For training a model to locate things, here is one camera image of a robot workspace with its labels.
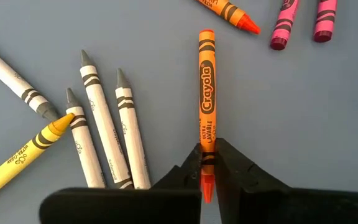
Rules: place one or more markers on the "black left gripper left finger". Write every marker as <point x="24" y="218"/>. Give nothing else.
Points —
<point x="120" y="205"/>

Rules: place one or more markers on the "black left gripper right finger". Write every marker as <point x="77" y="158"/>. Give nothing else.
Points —
<point x="259" y="202"/>

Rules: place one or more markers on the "grey crayon white wrapper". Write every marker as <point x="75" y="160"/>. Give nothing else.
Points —
<point x="84" y="143"/>
<point x="132" y="133"/>
<point x="104" y="124"/>
<point x="8" y="77"/>

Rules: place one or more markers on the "orange crayon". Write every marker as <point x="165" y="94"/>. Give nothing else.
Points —
<point x="207" y="93"/>
<point x="228" y="12"/>

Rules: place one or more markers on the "pink crayon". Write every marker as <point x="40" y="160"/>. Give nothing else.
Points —
<point x="325" y="21"/>
<point x="283" y="28"/>

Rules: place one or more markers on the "yellow crayon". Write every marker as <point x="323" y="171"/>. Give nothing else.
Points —
<point x="17" y="158"/>

